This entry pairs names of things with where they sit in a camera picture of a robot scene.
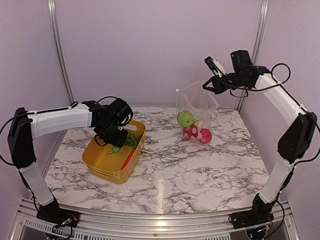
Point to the left aluminium frame post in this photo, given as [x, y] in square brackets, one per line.
[59, 49]

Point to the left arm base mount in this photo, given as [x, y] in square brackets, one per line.
[58, 216]

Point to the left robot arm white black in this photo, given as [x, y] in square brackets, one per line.
[26, 126]

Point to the green grape bunch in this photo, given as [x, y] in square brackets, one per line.
[132, 140]

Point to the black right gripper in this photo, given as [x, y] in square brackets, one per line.
[217, 88]

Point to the clear zip top bag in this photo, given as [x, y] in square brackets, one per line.
[201, 103]

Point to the green bitter gourd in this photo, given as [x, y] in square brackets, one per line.
[115, 149]

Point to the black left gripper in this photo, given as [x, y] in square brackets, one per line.
[119, 142]

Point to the yellow plastic basket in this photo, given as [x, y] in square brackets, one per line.
[106, 165]

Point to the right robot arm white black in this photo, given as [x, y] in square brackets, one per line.
[293, 144]

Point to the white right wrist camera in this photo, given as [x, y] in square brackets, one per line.
[215, 66]

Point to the green apple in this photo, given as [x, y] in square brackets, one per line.
[185, 118]

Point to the red apple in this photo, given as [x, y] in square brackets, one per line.
[204, 136]
[191, 132]

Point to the front aluminium rail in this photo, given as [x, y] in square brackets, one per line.
[108, 225]

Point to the orange carrot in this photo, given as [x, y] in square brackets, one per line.
[128, 159]

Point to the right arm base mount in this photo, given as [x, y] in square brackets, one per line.
[244, 219]

